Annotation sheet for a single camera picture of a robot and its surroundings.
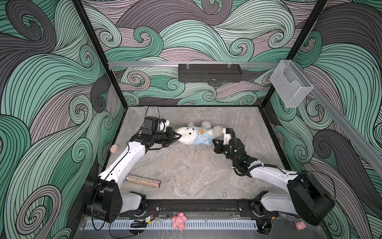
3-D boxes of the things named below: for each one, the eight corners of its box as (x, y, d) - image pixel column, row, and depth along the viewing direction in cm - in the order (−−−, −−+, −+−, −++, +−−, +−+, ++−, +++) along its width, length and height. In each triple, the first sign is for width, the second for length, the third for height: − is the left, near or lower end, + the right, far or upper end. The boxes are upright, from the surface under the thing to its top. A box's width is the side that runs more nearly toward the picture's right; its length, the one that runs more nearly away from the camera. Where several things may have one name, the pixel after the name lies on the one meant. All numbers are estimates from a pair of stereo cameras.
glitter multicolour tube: (125, 183, 83) (123, 180, 80) (128, 176, 86) (126, 174, 82) (159, 189, 81) (157, 187, 78) (161, 183, 84) (159, 180, 80)
